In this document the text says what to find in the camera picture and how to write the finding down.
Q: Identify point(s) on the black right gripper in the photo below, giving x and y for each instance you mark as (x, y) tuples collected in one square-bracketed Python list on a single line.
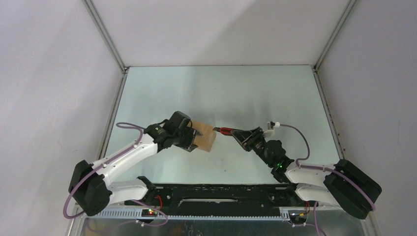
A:
[(242, 135)]

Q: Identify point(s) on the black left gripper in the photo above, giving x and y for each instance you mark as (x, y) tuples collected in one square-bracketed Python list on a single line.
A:
[(189, 144)]

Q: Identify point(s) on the brown cardboard express box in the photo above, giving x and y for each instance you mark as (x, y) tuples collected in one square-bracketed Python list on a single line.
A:
[(207, 138)]

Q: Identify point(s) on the red black utility knife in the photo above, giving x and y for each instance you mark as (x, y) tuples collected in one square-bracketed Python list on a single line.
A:
[(223, 130)]

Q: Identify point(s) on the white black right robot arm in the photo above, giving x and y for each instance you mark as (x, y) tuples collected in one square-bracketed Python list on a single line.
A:
[(341, 184)]

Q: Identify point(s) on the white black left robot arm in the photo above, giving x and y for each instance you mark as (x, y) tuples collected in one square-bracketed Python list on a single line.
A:
[(94, 185)]

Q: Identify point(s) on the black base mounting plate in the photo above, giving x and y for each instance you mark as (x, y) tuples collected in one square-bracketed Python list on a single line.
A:
[(225, 199)]

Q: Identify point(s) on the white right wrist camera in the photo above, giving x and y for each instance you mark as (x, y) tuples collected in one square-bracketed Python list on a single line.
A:
[(271, 128)]

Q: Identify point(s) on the grey cable duct rail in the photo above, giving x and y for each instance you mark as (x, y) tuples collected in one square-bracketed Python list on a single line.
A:
[(138, 214)]

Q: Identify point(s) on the aluminium frame post left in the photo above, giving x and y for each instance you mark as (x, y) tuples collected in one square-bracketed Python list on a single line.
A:
[(103, 31)]

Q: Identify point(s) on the aluminium frame post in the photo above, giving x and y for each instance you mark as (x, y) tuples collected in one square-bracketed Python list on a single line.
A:
[(103, 31), (335, 32)]

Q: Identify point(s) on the aluminium frame post right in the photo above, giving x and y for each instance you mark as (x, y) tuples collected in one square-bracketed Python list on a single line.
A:
[(335, 32)]

